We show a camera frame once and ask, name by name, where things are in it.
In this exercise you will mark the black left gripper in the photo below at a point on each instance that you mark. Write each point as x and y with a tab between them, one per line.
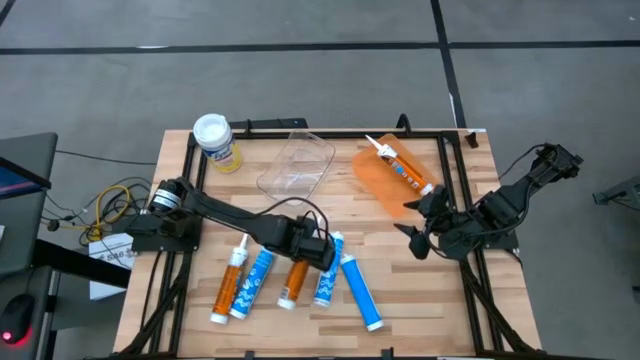
312	247

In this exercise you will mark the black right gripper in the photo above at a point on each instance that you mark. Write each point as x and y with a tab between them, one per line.
450	230

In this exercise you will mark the blue silicone sealant tube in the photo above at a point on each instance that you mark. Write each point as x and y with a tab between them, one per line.
327	280
361	295
250	287

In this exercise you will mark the orange sealant tube white nozzle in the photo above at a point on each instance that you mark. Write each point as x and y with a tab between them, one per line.
405	170
227	285
293	285

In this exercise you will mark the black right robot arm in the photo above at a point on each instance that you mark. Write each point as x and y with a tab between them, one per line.
500	205

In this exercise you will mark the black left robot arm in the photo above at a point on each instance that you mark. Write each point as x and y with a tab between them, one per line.
220	210

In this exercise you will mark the yellow Lysol wipes canister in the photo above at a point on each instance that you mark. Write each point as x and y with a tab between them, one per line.
220	145

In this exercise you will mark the orange translucent plastic bin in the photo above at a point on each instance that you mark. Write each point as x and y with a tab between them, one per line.
372	180

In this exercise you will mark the clear plastic bin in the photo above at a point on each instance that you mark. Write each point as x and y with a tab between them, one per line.
300	170

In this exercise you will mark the black clip on table corner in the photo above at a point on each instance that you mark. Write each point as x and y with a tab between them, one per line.
471	140

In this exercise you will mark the white printed cardboard box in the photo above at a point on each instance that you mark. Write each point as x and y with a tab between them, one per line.
112	250

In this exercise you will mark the grey stand base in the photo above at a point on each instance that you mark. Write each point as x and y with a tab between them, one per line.
622	192

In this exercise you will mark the black side desk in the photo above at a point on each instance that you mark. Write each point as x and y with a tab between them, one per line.
65	260

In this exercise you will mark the black computer mouse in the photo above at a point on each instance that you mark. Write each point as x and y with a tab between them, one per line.
17	315

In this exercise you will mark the dark monitor blue screen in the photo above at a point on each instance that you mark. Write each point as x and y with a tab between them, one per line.
15	182

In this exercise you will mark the black hook on frame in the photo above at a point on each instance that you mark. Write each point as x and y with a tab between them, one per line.
403	124

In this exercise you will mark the black aluminium rig frame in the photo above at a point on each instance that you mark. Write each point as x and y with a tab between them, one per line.
265	135

